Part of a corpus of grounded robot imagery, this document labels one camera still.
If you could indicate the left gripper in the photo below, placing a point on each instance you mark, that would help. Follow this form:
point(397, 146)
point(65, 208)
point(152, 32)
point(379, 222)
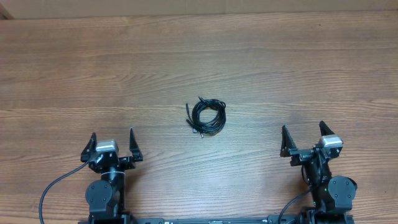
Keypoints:
point(128, 163)

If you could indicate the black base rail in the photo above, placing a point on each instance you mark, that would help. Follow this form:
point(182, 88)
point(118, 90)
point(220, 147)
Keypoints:
point(271, 219)

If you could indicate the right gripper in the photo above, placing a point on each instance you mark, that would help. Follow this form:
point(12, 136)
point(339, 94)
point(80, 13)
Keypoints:
point(299, 154)

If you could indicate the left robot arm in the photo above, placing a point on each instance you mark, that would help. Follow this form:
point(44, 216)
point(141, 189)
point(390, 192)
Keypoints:
point(106, 197)

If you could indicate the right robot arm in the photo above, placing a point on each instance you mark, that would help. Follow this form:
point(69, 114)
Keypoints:
point(332, 196)

